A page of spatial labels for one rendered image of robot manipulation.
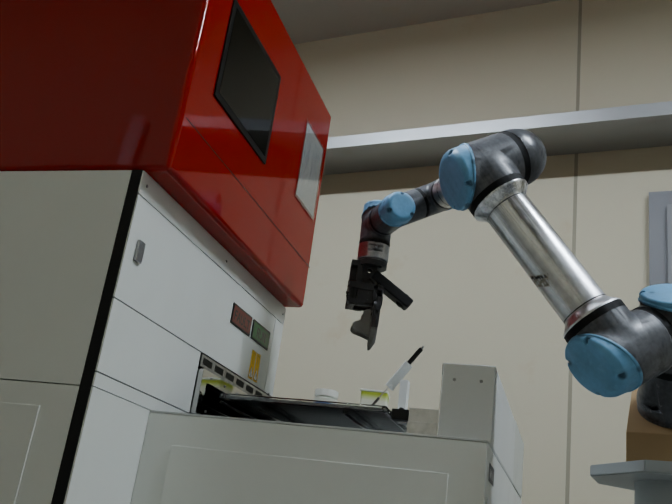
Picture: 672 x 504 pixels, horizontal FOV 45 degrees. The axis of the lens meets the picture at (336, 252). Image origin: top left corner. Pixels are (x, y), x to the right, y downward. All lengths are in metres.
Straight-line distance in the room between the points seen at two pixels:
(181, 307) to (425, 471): 0.60
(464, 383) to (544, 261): 0.26
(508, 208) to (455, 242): 2.21
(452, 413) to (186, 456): 0.48
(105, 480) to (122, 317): 0.28
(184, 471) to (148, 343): 0.24
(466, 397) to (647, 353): 0.31
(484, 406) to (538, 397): 1.93
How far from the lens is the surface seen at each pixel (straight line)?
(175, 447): 1.53
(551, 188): 3.68
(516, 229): 1.46
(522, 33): 4.15
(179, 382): 1.66
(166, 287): 1.59
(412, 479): 1.39
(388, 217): 1.85
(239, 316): 1.90
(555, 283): 1.43
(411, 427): 1.64
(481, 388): 1.46
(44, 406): 1.44
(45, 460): 1.42
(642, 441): 1.53
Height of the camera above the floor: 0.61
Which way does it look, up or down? 20 degrees up
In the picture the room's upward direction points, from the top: 8 degrees clockwise
